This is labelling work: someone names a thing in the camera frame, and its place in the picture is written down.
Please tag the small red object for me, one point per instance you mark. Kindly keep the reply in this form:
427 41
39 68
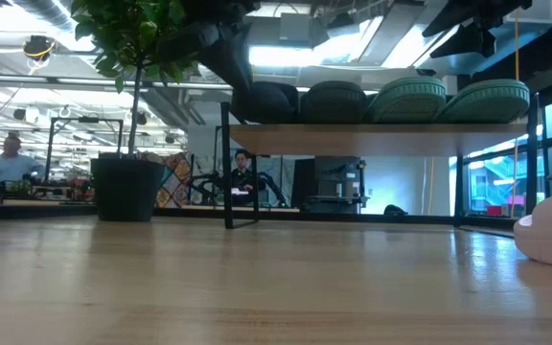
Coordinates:
78 189

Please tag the small green background plant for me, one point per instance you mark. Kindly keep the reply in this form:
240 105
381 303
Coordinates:
19 189

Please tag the dark lump on floor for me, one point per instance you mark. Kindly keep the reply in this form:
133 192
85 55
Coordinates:
396 211

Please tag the black background robot arm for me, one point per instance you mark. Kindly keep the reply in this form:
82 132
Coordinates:
273 189
204 187

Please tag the green rubber slide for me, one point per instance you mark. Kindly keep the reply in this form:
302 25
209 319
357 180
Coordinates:
407 100
487 101

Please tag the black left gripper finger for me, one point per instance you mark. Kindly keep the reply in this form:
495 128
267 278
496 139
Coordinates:
235 72

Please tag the long grey ceiling pipe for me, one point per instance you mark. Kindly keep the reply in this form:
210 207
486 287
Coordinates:
41 79

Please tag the black metal stand frame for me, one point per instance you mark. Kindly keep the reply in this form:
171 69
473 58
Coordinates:
84 120

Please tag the grey ceiling duct box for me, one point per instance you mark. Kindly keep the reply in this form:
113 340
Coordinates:
295 29

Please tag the black equipment cabinet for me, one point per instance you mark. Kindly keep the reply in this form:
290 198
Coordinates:
333 184

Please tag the black rubber slide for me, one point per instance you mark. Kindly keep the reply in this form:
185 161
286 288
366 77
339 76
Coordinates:
271 103
333 103

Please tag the wooden shelf with black legs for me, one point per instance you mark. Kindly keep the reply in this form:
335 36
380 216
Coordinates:
376 139

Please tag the person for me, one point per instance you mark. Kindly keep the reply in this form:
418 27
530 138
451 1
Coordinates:
243 179
12 167

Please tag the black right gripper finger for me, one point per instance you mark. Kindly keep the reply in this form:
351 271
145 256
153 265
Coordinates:
448 26
472 40

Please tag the large silver ventilation duct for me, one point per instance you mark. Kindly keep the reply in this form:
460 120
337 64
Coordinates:
520 43

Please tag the black metal rig frame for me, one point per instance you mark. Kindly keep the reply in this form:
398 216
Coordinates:
352 216

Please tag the small red box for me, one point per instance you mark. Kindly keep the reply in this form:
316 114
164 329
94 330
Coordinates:
495 211

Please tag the green leafy artificial plant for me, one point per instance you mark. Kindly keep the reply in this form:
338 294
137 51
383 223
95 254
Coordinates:
127 33

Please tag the black plant pot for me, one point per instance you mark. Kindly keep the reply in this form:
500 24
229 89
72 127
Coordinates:
127 191

